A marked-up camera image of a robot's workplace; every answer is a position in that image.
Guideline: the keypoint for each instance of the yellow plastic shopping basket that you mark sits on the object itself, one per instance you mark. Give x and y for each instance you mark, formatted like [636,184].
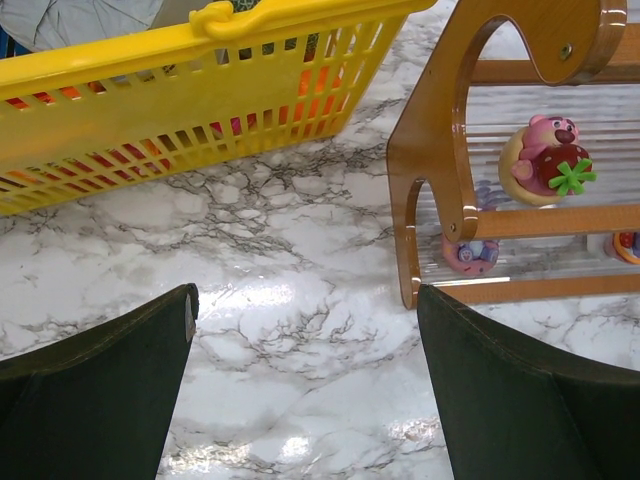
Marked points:
[95,117]

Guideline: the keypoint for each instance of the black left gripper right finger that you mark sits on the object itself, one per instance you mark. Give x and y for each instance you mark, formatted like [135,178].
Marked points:
[514,407]

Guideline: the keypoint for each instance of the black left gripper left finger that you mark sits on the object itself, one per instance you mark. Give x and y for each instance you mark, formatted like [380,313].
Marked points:
[98,405]

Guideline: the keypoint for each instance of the wooden two-tier shelf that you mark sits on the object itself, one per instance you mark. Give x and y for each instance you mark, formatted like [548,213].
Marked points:
[499,42]

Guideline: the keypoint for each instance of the purple bunny pink donut toy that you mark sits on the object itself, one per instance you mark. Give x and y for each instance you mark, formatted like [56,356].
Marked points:
[475,258]

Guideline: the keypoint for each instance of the grey wrapped round package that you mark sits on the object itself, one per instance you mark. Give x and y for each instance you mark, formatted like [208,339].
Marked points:
[40,25]

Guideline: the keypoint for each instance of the purple bunny orange basket toy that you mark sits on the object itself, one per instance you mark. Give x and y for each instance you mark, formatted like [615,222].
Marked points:
[623,246]

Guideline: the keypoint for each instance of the pink bear strawberry donut toy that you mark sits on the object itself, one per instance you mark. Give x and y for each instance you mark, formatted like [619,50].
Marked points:
[543,162]

